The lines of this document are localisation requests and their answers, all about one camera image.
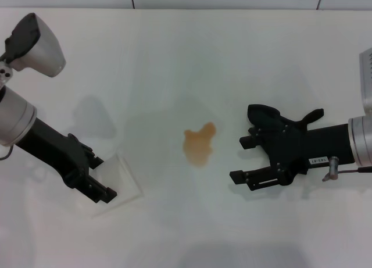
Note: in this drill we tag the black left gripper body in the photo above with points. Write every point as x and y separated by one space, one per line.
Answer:
55 151

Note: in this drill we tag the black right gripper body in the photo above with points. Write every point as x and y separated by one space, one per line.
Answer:
319 143

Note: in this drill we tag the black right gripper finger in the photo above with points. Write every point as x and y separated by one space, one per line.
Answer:
238 178
247 142

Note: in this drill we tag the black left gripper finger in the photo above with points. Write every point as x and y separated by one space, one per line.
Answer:
101 193
94 160

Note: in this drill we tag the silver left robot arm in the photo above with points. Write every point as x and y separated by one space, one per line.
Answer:
14 117

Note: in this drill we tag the brown water stain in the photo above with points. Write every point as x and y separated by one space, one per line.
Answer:
197 147

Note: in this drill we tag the white label sticker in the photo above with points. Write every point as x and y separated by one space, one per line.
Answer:
318 160

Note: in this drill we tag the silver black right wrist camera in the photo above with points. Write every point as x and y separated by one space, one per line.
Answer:
366 82

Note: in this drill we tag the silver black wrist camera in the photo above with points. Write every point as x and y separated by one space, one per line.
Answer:
46 50
366 82

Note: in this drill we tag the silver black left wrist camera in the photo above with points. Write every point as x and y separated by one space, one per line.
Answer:
46 50

